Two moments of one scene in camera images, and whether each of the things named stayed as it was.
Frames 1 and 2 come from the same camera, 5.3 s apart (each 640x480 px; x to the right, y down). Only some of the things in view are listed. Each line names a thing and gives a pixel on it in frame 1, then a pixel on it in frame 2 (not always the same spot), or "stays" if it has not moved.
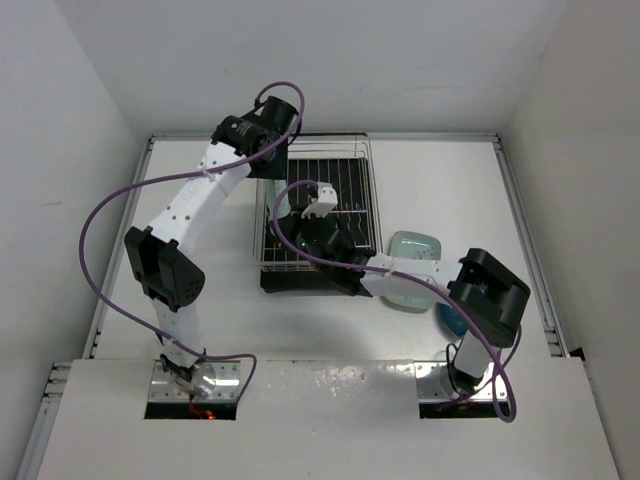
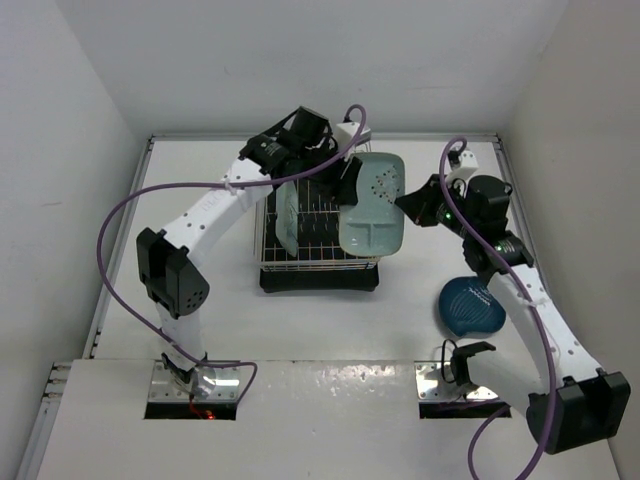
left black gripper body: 273,168 → 325,182
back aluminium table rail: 351,137 stays
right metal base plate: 434,383 stays
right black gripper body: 299,237 → 446,218
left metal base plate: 225,388 stays
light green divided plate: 420,245 → 375,226
